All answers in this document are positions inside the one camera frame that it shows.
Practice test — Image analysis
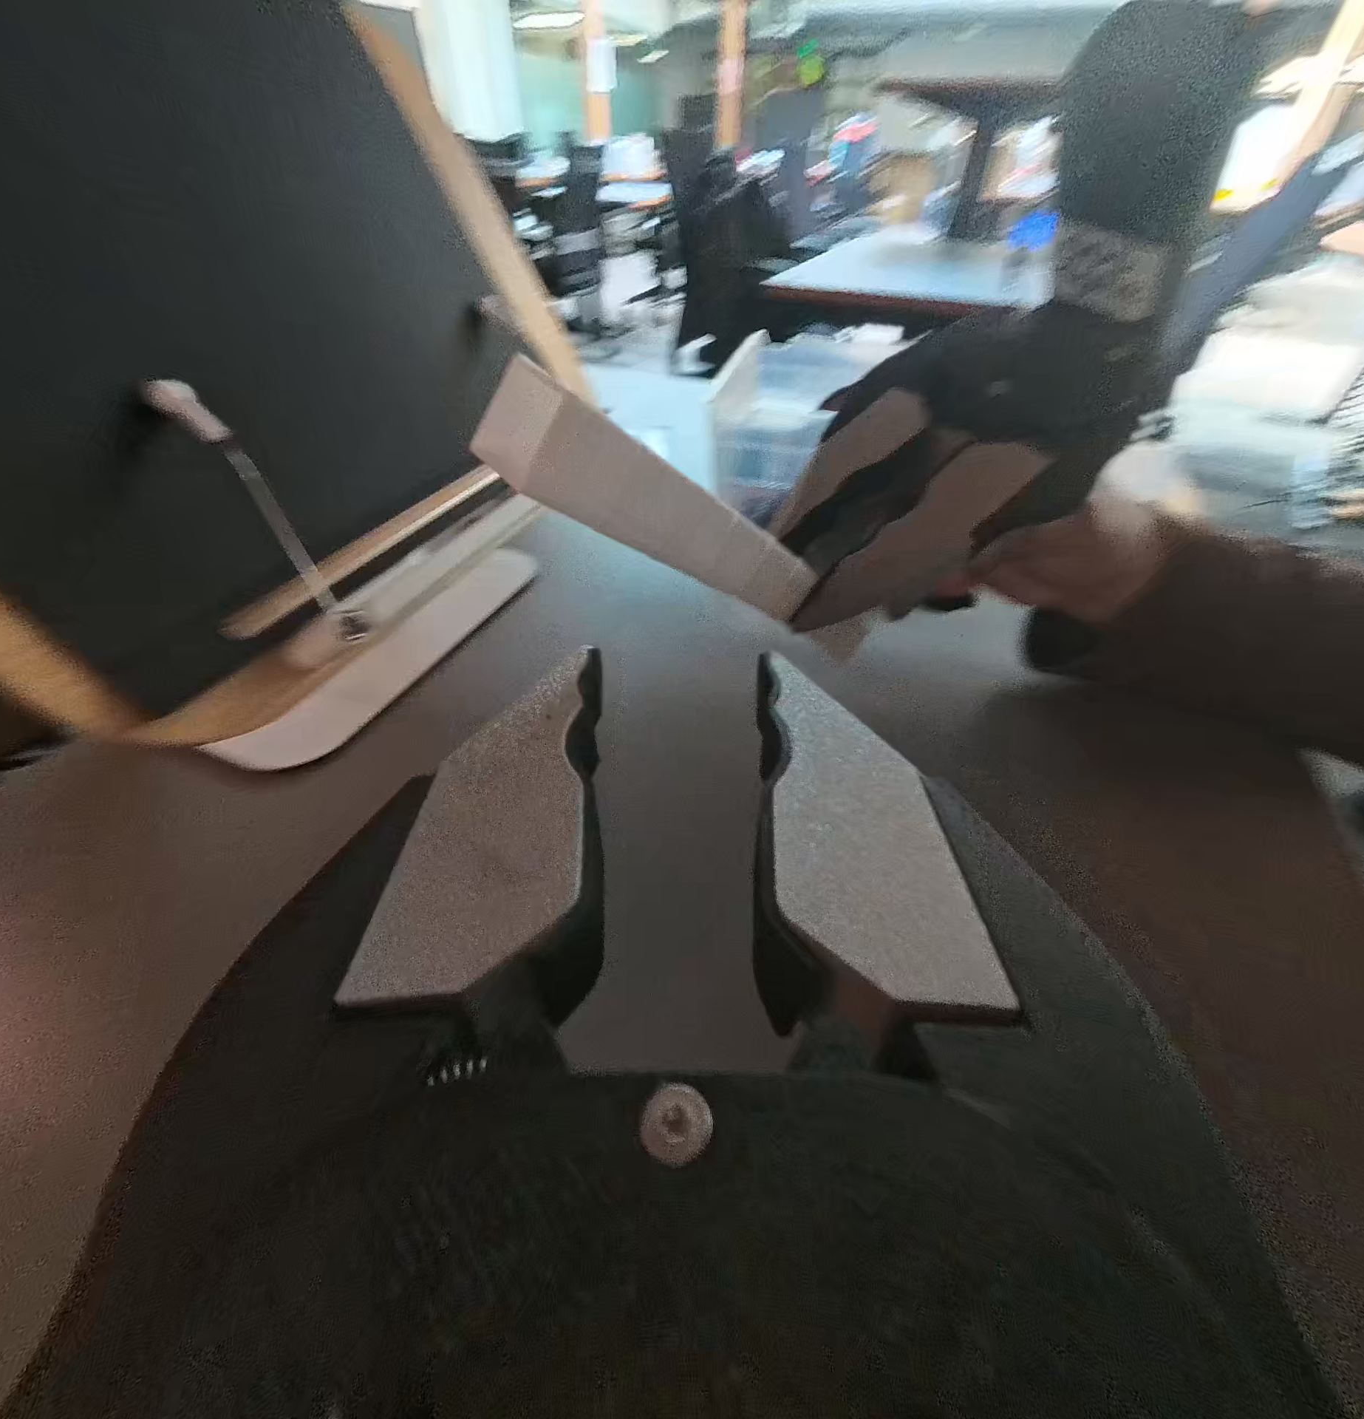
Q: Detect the person's right forearm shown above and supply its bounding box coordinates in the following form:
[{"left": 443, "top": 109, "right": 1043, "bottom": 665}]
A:
[{"left": 1102, "top": 531, "right": 1364, "bottom": 778}]

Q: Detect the black office chair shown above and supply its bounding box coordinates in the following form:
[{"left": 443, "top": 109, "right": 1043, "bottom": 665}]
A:
[{"left": 671, "top": 149, "right": 799, "bottom": 350}]

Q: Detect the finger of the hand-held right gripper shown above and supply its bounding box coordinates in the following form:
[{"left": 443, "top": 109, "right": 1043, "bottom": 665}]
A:
[
  {"left": 768, "top": 387, "right": 948, "bottom": 567},
  {"left": 790, "top": 442, "right": 1057, "bottom": 635}
]

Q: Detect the dark office desk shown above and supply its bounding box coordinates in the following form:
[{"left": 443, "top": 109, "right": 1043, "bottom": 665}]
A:
[{"left": 758, "top": 227, "right": 1054, "bottom": 334}]

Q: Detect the clear plastic bin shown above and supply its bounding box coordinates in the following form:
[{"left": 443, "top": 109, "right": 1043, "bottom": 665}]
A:
[{"left": 703, "top": 331, "right": 893, "bottom": 528}]

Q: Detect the grey mesh office chair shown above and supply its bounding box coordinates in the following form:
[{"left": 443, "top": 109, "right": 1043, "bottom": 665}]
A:
[{"left": 1172, "top": 138, "right": 1364, "bottom": 361}]

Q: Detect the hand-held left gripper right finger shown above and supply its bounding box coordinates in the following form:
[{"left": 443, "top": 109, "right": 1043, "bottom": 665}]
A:
[{"left": 750, "top": 653, "right": 1023, "bottom": 1038}]

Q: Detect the white block bar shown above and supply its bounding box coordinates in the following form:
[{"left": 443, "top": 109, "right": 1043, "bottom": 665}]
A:
[{"left": 468, "top": 355, "right": 877, "bottom": 665}]

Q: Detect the white monitor stand base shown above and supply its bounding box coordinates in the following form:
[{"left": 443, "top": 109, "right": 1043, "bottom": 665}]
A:
[{"left": 199, "top": 548, "right": 538, "bottom": 771}]

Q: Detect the person's right hand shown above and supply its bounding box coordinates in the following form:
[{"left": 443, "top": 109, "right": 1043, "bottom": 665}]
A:
[{"left": 964, "top": 493, "right": 1170, "bottom": 624}]

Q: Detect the black wood-edged monitor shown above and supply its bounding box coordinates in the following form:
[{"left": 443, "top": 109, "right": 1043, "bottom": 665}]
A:
[{"left": 0, "top": 0, "right": 593, "bottom": 746}]

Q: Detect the white security cable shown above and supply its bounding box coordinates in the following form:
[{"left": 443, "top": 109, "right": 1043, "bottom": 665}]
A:
[{"left": 140, "top": 379, "right": 375, "bottom": 646}]

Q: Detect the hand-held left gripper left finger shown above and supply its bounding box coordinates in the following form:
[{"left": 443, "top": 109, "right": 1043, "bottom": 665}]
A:
[{"left": 334, "top": 646, "right": 608, "bottom": 1033}]

